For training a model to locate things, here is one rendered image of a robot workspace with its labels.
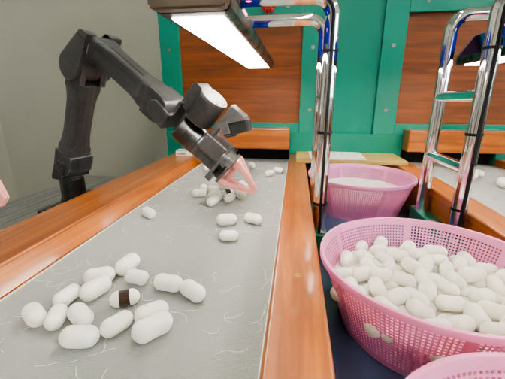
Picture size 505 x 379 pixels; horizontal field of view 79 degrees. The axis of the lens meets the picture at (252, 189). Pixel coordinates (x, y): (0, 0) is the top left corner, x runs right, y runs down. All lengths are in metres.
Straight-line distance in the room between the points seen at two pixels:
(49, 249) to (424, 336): 0.47
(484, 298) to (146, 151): 2.06
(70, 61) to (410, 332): 0.79
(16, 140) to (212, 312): 2.63
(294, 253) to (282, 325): 0.13
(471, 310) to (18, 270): 0.52
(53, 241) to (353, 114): 0.94
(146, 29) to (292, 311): 2.05
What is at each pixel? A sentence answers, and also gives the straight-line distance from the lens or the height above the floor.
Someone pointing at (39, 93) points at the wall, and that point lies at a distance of 2.67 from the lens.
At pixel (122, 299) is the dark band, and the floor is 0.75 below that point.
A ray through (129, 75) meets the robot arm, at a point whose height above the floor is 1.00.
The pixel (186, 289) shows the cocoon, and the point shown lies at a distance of 0.36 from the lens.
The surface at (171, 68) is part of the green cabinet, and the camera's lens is 1.19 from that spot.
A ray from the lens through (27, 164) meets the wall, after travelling 2.87.
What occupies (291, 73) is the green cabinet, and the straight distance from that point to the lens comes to 1.12.
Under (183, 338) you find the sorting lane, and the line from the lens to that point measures 0.33.
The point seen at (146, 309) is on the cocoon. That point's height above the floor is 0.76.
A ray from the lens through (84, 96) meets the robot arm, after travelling 0.85.
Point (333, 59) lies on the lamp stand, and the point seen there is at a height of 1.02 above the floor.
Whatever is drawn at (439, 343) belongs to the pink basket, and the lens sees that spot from 0.35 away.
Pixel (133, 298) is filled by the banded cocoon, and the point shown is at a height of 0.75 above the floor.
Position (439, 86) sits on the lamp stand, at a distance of 0.75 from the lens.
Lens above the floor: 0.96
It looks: 17 degrees down
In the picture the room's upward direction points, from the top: straight up
